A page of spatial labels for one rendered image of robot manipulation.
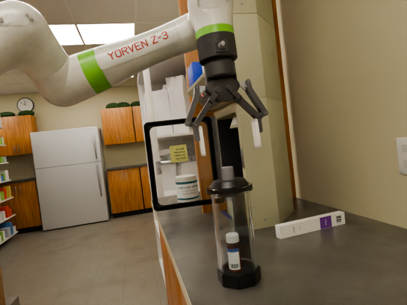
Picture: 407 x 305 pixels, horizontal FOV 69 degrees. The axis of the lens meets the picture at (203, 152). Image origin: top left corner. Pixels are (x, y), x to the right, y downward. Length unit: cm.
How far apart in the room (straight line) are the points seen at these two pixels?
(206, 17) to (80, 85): 37
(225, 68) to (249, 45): 44
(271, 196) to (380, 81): 52
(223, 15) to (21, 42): 45
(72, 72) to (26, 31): 14
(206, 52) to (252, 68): 43
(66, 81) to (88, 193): 519
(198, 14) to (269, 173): 61
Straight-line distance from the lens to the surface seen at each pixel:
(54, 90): 86
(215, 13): 73
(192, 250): 98
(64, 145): 600
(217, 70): 70
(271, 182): 112
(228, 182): 67
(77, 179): 598
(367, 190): 125
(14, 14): 80
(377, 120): 117
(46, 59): 82
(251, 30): 116
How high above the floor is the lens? 127
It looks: 2 degrees down
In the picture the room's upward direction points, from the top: 7 degrees counter-clockwise
